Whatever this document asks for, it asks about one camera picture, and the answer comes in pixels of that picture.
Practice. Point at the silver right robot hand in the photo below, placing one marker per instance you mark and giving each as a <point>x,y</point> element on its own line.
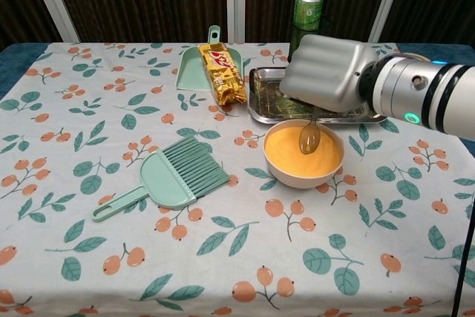
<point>326,72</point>

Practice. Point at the silver spoon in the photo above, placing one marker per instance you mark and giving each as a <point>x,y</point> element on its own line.
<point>310,140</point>

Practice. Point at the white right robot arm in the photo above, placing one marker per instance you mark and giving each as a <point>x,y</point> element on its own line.
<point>445,90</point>

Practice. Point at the stainless steel rectangular tray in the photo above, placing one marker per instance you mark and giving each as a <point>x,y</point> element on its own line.
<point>267,109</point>

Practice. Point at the cream bowl of orange powder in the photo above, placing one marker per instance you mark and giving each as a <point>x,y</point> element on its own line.
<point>304,180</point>

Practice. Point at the mint green hand brush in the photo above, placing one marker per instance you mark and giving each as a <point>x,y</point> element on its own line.
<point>167,183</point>

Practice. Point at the black mesh can holder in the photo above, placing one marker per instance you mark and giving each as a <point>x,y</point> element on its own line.
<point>295,48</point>

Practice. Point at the green drink can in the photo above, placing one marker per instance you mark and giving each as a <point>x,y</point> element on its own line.
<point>308,9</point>

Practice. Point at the gold snack packet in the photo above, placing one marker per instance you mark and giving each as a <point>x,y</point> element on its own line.
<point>222,72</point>

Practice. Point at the mint green dustpan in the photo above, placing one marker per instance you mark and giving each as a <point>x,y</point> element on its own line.
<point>191,72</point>

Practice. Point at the floral fruit print tablecloth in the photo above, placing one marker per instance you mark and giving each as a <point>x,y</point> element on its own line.
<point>111,257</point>

